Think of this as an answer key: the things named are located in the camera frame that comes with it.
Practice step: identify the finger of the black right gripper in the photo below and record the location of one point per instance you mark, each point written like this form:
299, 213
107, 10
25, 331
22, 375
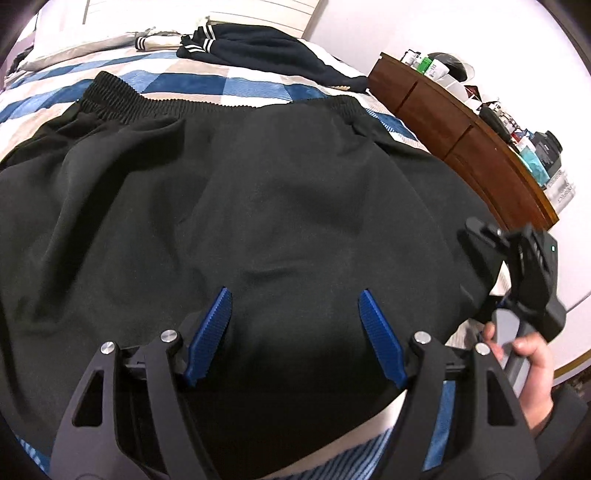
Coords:
485, 235

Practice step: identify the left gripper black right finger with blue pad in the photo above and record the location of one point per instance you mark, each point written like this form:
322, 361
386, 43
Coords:
461, 418

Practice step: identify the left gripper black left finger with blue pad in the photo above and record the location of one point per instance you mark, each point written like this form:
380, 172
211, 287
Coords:
130, 415

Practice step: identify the black trousers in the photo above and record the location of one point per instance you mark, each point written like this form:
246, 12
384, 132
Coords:
240, 239

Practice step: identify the person's right hand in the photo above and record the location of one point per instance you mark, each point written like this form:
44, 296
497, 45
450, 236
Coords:
535, 398

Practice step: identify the brown wooden dresser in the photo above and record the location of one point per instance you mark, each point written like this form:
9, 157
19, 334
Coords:
457, 136

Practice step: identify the black round helmet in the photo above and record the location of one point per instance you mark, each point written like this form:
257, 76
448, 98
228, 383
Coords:
459, 70

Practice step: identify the white green bottle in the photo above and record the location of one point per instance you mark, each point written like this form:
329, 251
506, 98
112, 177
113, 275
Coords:
432, 68

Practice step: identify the cream wooden headboard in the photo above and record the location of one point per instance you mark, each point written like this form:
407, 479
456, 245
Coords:
291, 17

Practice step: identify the navy jacket white stripes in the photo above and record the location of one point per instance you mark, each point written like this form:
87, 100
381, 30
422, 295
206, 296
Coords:
265, 49

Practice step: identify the blue white checked blanket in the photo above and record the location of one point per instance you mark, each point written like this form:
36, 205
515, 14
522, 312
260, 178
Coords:
198, 85

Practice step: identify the white pillow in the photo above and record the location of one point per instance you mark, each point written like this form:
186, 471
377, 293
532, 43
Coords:
69, 29

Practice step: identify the black camera on dresser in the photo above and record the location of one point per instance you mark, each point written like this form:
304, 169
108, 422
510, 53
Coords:
548, 150

